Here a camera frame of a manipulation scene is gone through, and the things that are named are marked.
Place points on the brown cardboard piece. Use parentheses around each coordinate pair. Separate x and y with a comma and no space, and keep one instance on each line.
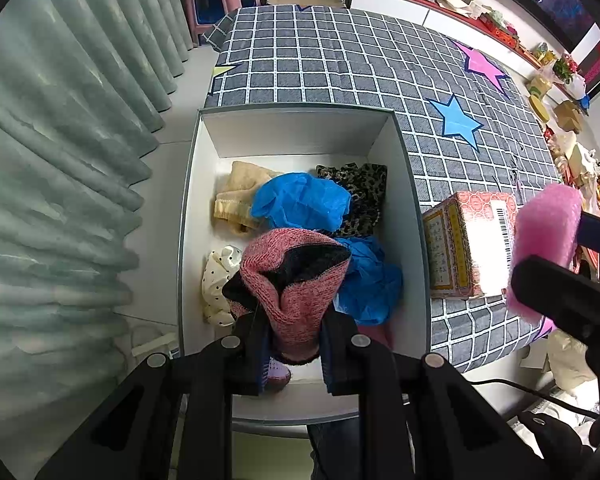
(567,116)

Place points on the purple soft item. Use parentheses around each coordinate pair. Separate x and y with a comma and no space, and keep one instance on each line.
(277,372)

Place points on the pink plastic stool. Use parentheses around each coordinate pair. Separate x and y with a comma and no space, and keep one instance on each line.
(215,7)

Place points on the yellow bag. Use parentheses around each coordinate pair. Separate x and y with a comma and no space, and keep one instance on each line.
(540,85)

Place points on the red shelf runner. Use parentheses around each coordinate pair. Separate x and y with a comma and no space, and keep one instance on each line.
(455,10)

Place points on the cream polka dot scrunchie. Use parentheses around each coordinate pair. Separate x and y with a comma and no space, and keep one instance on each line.
(217,280)

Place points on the pale green curtain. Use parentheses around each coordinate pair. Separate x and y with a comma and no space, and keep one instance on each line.
(55,160)

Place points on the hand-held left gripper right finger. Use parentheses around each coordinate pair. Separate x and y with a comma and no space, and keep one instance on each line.
(332,370)

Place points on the leopard print scarf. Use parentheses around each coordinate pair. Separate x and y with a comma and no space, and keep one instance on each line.
(367,185)

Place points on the grey checked star blanket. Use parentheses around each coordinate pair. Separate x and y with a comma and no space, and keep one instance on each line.
(330,60)

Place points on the white storage box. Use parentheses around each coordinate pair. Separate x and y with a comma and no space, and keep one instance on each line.
(290,135)

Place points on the pink and black knit hat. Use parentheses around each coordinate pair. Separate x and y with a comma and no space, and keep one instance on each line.
(300,285)

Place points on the television screen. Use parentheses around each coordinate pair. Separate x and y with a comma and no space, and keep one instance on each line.
(555,5)

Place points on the jar with yellow lid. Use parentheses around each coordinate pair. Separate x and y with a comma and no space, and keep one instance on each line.
(540,107)

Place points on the red patterned cardboard box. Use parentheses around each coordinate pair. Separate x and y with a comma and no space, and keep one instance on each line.
(460,245)

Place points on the cream bag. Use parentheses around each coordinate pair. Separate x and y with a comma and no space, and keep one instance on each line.
(572,360)

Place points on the blue cloth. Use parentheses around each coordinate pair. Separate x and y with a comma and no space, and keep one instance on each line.
(305,202)
(370,280)

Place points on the flower bouquet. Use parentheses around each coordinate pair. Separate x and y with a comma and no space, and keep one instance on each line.
(565,67)

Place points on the beige knit hat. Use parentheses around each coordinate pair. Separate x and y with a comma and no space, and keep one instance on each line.
(240,190)

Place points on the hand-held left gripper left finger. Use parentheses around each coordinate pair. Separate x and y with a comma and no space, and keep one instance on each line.
(257,360)

